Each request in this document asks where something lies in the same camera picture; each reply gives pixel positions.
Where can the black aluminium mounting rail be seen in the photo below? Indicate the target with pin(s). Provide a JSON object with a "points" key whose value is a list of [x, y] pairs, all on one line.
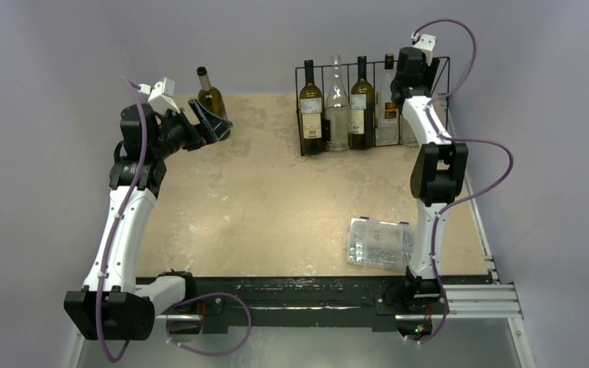
{"points": [[372, 302]]}

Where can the black wire wine rack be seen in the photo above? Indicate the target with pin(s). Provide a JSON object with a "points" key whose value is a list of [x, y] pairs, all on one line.
{"points": [[322, 75]]}

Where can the dark green bottle white label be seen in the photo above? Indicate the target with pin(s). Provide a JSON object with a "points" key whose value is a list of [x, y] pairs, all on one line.
{"points": [[362, 109]]}

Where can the clear plastic screw box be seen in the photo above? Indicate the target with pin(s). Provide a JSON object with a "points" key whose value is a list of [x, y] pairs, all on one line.
{"points": [[377, 244]]}

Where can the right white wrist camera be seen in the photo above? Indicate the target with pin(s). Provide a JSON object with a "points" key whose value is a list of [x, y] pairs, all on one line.
{"points": [[426, 43]]}

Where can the tall clear glass bottle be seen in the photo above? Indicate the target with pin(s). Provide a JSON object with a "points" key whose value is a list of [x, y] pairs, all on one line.
{"points": [[407, 136]]}

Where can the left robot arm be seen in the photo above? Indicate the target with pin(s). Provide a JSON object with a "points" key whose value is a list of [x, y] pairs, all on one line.
{"points": [[110, 306]]}

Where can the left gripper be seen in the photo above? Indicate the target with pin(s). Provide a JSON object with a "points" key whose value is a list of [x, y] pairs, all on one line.
{"points": [[198, 135]]}

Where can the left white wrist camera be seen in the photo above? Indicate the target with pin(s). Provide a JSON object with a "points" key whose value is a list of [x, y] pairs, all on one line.
{"points": [[160, 96]]}

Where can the green bottle silver foil neck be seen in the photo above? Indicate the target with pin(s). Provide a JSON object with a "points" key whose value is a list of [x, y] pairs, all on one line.
{"points": [[210, 97]]}

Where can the dark green wine bottle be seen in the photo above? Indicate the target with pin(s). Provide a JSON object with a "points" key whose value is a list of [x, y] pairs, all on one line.
{"points": [[311, 110]]}

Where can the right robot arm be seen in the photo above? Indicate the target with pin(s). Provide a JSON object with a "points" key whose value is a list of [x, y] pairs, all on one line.
{"points": [[438, 173]]}

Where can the clear bottle black cap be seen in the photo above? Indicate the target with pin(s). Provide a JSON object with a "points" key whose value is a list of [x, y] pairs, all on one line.
{"points": [[387, 131]]}

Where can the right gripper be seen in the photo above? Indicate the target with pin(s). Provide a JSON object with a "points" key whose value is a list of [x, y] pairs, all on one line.
{"points": [[437, 68]]}

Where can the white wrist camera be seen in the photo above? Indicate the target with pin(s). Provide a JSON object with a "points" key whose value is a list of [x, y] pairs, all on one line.
{"points": [[426, 43], [160, 96]]}

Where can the clear slender glass bottle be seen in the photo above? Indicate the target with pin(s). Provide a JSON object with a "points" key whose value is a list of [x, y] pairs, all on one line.
{"points": [[337, 109]]}

